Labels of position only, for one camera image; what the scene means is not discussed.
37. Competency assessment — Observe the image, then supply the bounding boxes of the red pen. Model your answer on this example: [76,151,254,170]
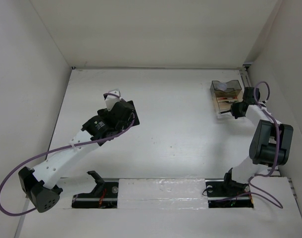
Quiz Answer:
[216,97,238,102]
[218,100,238,104]

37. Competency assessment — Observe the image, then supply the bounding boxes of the round clear pin box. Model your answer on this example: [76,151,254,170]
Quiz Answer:
[217,82,228,92]

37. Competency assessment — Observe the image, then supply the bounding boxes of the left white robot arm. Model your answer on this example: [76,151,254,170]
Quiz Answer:
[18,100,140,213]

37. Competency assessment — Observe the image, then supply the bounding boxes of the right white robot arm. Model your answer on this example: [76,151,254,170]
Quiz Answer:
[221,87,294,195]

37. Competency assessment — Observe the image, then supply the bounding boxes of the tiered transparent organizer tray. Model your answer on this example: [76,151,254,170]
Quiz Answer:
[210,80,243,119]

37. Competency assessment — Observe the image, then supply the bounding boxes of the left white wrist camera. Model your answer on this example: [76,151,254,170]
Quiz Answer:
[103,89,121,111]

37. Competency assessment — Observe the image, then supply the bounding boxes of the aluminium rail right side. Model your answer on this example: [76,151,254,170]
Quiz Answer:
[238,73,284,177]

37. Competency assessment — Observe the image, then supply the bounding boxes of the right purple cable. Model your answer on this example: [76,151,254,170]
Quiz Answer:
[202,81,284,210]

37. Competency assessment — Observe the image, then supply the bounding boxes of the purple cable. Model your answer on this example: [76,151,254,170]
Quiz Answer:
[0,93,136,216]
[202,81,284,210]

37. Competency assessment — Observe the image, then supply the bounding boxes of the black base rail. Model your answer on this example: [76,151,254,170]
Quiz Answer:
[71,178,253,210]

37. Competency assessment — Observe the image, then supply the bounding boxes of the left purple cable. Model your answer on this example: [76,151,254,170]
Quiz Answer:
[0,93,136,216]

